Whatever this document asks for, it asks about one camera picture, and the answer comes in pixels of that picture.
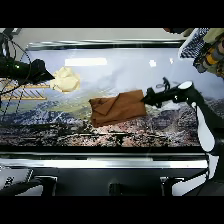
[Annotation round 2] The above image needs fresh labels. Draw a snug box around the black and white checked garment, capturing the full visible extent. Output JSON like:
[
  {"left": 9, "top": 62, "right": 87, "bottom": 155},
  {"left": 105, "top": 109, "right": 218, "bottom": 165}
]
[{"left": 178, "top": 28, "right": 210, "bottom": 60}]

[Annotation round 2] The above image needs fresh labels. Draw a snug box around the brown clothes hanger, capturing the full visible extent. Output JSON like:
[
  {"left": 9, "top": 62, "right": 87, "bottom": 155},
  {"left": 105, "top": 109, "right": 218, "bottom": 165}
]
[
  {"left": 0, "top": 89, "right": 48, "bottom": 102},
  {"left": 1, "top": 79, "right": 52, "bottom": 91}
]

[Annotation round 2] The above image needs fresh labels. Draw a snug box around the brown shirt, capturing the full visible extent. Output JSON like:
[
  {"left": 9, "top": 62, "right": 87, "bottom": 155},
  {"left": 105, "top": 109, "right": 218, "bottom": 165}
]
[{"left": 88, "top": 89, "right": 148, "bottom": 128}]

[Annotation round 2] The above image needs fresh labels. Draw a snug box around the cream garment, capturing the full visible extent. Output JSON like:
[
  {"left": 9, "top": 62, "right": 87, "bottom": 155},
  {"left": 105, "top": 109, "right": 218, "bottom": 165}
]
[{"left": 49, "top": 66, "right": 82, "bottom": 94}]

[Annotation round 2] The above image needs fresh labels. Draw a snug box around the heap of clothes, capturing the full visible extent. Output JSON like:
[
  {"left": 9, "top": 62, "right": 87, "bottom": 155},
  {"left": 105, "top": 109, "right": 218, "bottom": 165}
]
[{"left": 192, "top": 28, "right": 224, "bottom": 80}]

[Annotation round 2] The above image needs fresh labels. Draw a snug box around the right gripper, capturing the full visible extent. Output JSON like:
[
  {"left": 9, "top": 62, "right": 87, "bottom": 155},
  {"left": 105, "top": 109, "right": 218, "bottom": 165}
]
[{"left": 141, "top": 87, "right": 175, "bottom": 109}]

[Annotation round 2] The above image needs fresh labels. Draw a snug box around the silver frame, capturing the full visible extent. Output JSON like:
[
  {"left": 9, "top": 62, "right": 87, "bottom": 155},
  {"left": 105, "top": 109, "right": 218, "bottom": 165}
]
[{"left": 0, "top": 151, "right": 211, "bottom": 197}]

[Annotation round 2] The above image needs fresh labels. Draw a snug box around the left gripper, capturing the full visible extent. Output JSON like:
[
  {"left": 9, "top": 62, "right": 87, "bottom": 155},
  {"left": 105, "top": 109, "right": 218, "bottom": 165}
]
[{"left": 29, "top": 58, "right": 56, "bottom": 85}]

